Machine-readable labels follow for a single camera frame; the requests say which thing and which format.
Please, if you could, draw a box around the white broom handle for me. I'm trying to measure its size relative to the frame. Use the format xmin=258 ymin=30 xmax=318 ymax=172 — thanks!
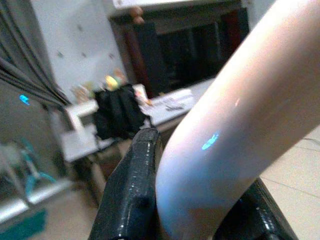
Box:
xmin=155 ymin=0 xmax=320 ymax=240

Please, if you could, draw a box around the grey curtain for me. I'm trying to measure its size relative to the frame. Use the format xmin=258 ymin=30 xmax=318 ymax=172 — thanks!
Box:
xmin=0 ymin=0 xmax=72 ymax=107

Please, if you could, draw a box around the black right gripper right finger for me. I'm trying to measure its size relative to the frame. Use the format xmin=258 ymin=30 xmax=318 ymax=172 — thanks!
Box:
xmin=213 ymin=177 xmax=300 ymax=240

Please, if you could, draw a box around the white low table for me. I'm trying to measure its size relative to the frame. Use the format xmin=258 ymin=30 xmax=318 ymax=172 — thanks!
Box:
xmin=61 ymin=87 xmax=213 ymax=163

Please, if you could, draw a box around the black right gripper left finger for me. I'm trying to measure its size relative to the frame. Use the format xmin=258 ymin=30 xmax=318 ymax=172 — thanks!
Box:
xmin=88 ymin=127 xmax=163 ymax=240

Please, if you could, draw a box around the yellow green toy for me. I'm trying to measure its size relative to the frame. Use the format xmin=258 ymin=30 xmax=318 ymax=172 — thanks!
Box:
xmin=103 ymin=74 xmax=121 ymax=91

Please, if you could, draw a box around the dark wooden tv cabinet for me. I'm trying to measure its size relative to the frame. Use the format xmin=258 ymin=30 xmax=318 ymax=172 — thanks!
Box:
xmin=109 ymin=6 xmax=251 ymax=100

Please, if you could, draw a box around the white paper sheet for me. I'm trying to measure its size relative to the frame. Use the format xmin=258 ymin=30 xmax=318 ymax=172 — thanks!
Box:
xmin=142 ymin=89 xmax=197 ymax=115

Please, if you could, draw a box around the black cloth bag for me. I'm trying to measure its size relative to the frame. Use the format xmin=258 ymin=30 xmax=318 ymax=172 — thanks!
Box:
xmin=92 ymin=83 xmax=148 ymax=141

